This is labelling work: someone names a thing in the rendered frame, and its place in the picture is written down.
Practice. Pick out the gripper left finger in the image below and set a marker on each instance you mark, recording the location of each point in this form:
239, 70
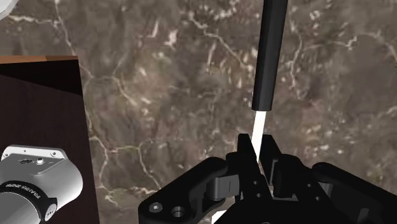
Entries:
198, 186

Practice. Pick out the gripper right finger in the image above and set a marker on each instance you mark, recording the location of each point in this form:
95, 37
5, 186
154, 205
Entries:
328, 189

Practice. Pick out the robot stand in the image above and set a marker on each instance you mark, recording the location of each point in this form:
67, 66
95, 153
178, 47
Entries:
40, 111

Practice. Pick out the white round plate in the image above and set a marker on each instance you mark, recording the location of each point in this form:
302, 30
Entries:
5, 6

